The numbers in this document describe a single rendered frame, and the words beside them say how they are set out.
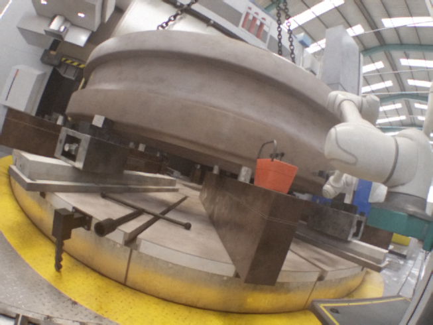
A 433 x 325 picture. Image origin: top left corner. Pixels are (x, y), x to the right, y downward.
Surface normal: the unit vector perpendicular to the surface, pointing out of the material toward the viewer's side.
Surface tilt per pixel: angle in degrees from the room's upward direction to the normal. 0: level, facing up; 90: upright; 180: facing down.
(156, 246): 90
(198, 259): 90
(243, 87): 90
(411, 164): 91
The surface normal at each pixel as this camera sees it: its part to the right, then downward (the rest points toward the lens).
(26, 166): -0.22, -0.11
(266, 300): 0.22, 0.02
